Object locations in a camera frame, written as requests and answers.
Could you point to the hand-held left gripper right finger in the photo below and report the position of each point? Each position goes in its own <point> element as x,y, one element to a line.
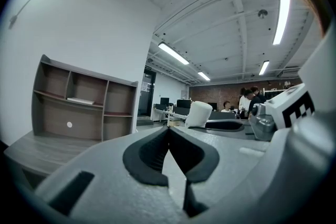
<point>231,160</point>

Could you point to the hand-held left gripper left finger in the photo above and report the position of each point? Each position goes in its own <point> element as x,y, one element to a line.
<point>105,178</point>

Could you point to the flat white book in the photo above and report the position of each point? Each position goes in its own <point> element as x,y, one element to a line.
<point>80,100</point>

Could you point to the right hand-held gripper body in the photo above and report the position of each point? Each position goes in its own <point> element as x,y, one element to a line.
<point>278,107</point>

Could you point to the black glass door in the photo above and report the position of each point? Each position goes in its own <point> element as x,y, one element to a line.
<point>146,94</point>

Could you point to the long ceiling light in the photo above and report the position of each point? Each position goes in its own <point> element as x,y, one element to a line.
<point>282,19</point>
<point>204,76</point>
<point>173,53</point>
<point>264,67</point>

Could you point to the wooden desk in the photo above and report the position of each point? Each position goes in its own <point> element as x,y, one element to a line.
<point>39,152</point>

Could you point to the round ceiling fixture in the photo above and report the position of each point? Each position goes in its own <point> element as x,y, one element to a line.
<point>262,13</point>

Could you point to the white cylinder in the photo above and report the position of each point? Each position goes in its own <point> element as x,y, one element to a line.
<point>199,114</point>

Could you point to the brown wooden desk hutch shelf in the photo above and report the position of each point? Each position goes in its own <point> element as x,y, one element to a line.
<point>78,123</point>

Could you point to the black computer monitor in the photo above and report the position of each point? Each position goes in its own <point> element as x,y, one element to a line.
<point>183,103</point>
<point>164,101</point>
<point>212,106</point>

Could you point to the person's white shirt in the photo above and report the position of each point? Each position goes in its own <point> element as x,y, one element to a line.
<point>321,73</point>

